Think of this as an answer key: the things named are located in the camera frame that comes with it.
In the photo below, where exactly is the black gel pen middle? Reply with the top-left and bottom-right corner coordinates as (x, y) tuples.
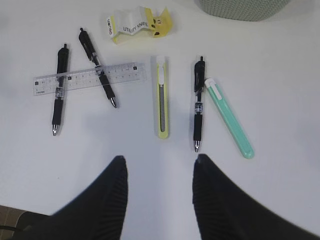
(78, 27), (118, 108)

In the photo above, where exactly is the green woven plastic basket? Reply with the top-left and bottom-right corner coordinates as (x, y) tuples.
(198, 0), (290, 22)

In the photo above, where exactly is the mint green utility knife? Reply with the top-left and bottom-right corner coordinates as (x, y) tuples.
(204, 78), (255, 159)

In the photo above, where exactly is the black gel pen left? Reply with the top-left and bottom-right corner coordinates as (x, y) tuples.
(51, 43), (69, 136)

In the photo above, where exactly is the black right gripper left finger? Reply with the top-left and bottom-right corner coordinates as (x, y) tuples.
(22, 155), (128, 240)

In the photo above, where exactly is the yellow utility knife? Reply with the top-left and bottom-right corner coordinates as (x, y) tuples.
(155, 56), (169, 139)

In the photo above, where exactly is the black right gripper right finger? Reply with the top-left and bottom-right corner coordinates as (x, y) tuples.
(192, 154), (320, 240)

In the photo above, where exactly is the clear plastic ruler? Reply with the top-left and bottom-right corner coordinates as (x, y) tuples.
(32, 62), (146, 96)

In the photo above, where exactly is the black gel pen right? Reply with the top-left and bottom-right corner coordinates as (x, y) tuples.
(193, 56), (206, 153)

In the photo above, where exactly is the yellow white waste paper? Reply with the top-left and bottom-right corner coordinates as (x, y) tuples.
(106, 6), (173, 45)

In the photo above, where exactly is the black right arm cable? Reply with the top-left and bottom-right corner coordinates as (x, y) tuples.
(0, 223), (28, 235)

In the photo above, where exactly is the black gel pen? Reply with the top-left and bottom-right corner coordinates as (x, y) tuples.
(51, 43), (69, 136)
(193, 56), (206, 153)
(78, 27), (118, 108)

